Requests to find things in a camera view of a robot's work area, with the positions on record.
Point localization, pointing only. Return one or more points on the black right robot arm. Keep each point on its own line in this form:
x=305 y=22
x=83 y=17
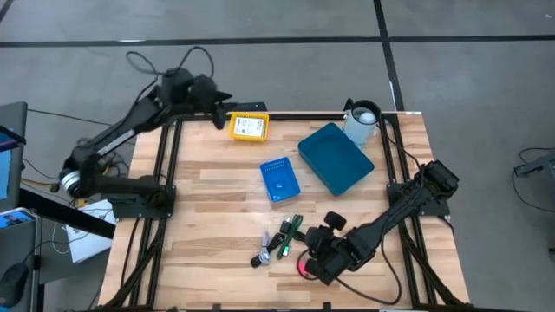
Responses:
x=390 y=216

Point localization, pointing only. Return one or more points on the black metal table frame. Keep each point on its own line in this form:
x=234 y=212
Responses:
x=303 y=116

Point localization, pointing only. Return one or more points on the blue plastic basket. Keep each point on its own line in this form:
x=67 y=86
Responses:
x=279 y=180

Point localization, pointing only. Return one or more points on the white paper box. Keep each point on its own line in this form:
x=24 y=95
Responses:
x=86 y=242

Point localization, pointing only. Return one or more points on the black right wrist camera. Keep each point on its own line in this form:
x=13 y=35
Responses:
x=336 y=220

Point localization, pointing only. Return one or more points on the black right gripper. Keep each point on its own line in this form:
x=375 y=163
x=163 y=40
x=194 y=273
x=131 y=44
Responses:
x=347 y=255

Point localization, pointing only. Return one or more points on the black metal bar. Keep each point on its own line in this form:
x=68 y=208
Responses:
x=65 y=213

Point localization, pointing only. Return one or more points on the grey laptop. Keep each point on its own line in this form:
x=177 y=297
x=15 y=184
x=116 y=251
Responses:
x=15 y=125

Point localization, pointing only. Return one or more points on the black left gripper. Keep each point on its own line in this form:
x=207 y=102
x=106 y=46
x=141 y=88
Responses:
x=201 y=93

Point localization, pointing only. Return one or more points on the black power strip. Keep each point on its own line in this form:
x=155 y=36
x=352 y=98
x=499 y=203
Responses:
x=247 y=106

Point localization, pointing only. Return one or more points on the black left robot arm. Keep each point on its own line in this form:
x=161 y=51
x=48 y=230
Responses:
x=126 y=125

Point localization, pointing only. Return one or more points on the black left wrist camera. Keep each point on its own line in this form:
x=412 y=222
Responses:
x=178 y=84

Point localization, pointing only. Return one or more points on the yellow plastic basket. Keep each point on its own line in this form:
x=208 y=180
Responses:
x=232 y=130

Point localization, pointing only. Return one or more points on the white ball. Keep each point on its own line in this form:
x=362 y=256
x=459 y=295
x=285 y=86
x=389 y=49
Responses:
x=368 y=118

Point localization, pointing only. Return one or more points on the black charger block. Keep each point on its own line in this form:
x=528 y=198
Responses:
x=285 y=227

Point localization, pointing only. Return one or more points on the device with blue screen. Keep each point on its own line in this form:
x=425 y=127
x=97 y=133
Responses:
x=15 y=218

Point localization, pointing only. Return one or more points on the black computer mouse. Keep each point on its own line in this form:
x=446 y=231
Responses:
x=13 y=284

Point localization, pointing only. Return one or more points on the teal plastic tray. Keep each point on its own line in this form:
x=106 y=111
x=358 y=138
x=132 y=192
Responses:
x=334 y=156

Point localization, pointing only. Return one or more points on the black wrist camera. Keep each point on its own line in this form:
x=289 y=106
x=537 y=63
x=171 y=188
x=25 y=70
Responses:
x=336 y=220
x=178 y=84

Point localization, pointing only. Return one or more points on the pink charger block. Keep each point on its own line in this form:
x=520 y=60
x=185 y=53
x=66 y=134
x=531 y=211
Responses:
x=300 y=268

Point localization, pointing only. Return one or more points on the pale cylinder container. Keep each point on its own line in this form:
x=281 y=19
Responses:
x=357 y=132

